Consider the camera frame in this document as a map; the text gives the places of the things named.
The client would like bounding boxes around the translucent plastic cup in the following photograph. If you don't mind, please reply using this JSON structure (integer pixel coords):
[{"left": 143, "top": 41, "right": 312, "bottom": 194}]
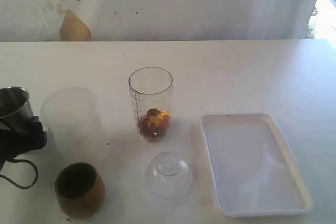
[{"left": 40, "top": 87, "right": 107, "bottom": 166}]

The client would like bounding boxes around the clear dome shaker lid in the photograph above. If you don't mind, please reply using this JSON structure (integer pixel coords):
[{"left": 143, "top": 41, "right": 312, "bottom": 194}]
[{"left": 145, "top": 150, "right": 192, "bottom": 199}]

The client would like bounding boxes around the white rectangular tray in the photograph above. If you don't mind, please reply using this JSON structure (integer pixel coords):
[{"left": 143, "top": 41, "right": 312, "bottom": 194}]
[{"left": 201, "top": 113, "right": 313, "bottom": 218}]

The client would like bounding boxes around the stainless steel cup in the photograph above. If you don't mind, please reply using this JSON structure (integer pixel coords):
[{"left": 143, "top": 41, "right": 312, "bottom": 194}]
[{"left": 1, "top": 87, "right": 34, "bottom": 132}]

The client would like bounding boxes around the clear plastic shaker cup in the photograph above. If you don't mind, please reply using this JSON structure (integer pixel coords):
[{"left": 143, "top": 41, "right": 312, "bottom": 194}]
[{"left": 128, "top": 67, "right": 173, "bottom": 140}]

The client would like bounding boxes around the brown wooden cup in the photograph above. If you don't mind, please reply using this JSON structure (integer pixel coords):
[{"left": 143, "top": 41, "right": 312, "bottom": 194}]
[{"left": 55, "top": 162, "right": 105, "bottom": 220}]

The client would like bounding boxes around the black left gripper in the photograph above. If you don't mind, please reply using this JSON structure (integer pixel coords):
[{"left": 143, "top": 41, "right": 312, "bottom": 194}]
[{"left": 0, "top": 116, "right": 47, "bottom": 169}]

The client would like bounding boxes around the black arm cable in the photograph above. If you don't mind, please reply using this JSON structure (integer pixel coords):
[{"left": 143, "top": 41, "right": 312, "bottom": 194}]
[{"left": 0, "top": 157, "right": 39, "bottom": 189}]

